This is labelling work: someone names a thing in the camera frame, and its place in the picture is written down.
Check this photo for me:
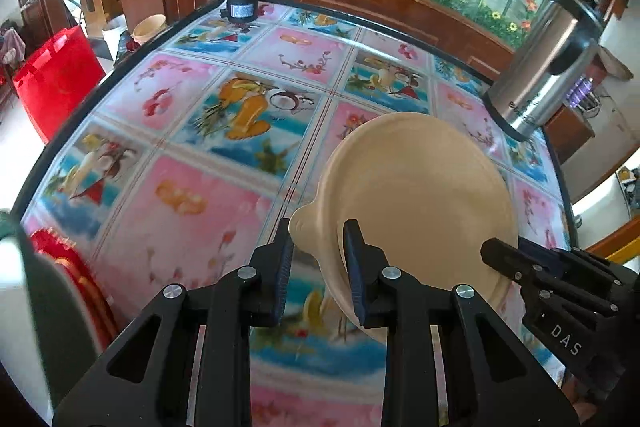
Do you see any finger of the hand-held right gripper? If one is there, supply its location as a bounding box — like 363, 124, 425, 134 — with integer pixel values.
480, 237, 617, 316
519, 238, 639, 304

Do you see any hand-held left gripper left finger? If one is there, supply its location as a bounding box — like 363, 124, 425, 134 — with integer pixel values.
52, 218, 296, 427

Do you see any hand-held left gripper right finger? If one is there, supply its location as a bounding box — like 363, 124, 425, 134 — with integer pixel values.
342, 219, 578, 427

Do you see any cream plastic bowl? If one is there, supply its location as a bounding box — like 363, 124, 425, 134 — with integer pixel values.
290, 112, 521, 347
132, 14, 168, 45

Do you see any red scalloped plate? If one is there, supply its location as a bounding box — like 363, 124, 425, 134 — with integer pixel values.
30, 227, 118, 353

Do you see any green plastic basin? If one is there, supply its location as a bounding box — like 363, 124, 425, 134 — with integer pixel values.
0, 212, 101, 408

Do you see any low wooden cabinet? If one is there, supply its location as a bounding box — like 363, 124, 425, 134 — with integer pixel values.
544, 104, 596, 165

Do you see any stainless steel thermos urn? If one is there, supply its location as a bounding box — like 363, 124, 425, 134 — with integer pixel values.
482, 0, 608, 142

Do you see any brown woven basket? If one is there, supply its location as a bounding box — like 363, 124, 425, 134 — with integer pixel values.
595, 44, 633, 82

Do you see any small black electric motor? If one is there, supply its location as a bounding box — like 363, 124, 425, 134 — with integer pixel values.
222, 0, 262, 25

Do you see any red paper bag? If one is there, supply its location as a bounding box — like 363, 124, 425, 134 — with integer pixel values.
12, 25, 107, 145

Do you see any wooden chair with clothes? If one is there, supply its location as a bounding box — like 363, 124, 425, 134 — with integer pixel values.
0, 24, 25, 80

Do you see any metal wire rack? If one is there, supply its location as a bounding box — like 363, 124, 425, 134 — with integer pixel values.
580, 89, 603, 118

